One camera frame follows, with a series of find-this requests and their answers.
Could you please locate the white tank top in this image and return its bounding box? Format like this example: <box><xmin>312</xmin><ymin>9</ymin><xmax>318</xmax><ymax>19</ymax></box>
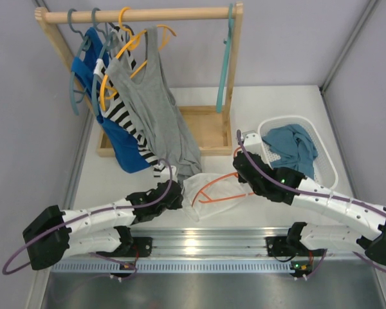
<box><xmin>182</xmin><ymin>173</ymin><xmax>253</xmax><ymax>222</ymax></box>

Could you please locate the orange plastic hanger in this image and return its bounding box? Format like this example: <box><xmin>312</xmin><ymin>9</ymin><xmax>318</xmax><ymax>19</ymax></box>
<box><xmin>190</xmin><ymin>172</ymin><xmax>254</xmax><ymax>207</ymax></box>

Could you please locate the grey tank top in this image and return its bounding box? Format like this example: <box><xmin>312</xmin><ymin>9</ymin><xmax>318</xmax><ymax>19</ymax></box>
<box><xmin>106</xmin><ymin>27</ymin><xmax>202</xmax><ymax>180</ymax></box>

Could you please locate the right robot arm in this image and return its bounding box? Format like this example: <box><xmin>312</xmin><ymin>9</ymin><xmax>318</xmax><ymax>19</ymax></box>
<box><xmin>233</xmin><ymin>152</ymin><xmax>386</xmax><ymax>266</ymax></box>

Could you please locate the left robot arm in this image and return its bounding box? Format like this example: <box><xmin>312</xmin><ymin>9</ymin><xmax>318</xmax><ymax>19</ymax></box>
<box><xmin>23</xmin><ymin>180</ymin><xmax>183</xmax><ymax>270</ymax></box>

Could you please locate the blue tank top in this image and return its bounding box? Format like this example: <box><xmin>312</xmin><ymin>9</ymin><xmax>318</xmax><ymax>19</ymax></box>
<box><xmin>69</xmin><ymin>27</ymin><xmax>150</xmax><ymax>173</ymax></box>

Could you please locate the teal hanger right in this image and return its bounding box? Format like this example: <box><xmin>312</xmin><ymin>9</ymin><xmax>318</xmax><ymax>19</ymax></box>
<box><xmin>216</xmin><ymin>3</ymin><xmax>234</xmax><ymax>113</ymax></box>

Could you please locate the grey-blue hanger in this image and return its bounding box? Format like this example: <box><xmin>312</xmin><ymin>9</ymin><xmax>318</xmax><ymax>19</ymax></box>
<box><xmin>68</xmin><ymin>8</ymin><xmax>91</xmax><ymax>116</ymax></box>
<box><xmin>91</xmin><ymin>8</ymin><xmax>115</xmax><ymax>124</ymax></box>

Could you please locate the black white striped top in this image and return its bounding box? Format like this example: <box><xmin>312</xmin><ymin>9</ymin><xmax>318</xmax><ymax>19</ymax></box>
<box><xmin>93</xmin><ymin>26</ymin><xmax>170</xmax><ymax>178</ymax></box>

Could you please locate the yellow plastic hanger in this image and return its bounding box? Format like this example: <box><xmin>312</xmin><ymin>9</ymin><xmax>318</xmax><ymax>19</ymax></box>
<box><xmin>100</xmin><ymin>6</ymin><xmax>177</xmax><ymax>111</ymax></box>

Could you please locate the grey-blue hanger far left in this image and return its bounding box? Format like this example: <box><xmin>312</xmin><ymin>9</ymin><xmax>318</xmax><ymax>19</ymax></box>
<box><xmin>68</xmin><ymin>8</ymin><xmax>91</xmax><ymax>116</ymax></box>

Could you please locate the teal blue garment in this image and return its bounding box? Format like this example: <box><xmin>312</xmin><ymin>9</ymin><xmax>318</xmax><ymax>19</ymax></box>
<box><xmin>262</xmin><ymin>124</ymin><xmax>318</xmax><ymax>178</ymax></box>

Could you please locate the wooden clothes rack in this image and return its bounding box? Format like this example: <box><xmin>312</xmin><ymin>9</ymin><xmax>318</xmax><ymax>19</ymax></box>
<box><xmin>34</xmin><ymin>2</ymin><xmax>243</xmax><ymax>156</ymax></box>

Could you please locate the white plastic laundry basket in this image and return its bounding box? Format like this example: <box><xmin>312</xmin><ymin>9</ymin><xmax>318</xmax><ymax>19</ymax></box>
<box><xmin>257</xmin><ymin>115</ymin><xmax>338</xmax><ymax>189</ymax></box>

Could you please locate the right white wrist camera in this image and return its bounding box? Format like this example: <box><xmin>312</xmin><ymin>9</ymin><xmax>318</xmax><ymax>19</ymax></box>
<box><xmin>240</xmin><ymin>131</ymin><xmax>262</xmax><ymax>155</ymax></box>

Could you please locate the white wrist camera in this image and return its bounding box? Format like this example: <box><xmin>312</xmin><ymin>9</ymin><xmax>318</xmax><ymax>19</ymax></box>
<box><xmin>153</xmin><ymin>163</ymin><xmax>169</xmax><ymax>176</ymax></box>
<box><xmin>240</xmin><ymin>131</ymin><xmax>262</xmax><ymax>155</ymax></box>

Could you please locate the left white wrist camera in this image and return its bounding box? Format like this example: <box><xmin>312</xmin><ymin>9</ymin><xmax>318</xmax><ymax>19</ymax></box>
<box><xmin>153</xmin><ymin>163</ymin><xmax>169</xmax><ymax>176</ymax></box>

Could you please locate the aluminium mounting rail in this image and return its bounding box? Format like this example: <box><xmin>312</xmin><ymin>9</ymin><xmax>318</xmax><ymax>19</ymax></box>
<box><xmin>64</xmin><ymin>227</ymin><xmax>342</xmax><ymax>260</ymax></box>

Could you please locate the slotted cable duct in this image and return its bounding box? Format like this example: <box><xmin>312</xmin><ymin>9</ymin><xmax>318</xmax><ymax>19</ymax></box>
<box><xmin>51</xmin><ymin>259</ymin><xmax>313</xmax><ymax>274</ymax></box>

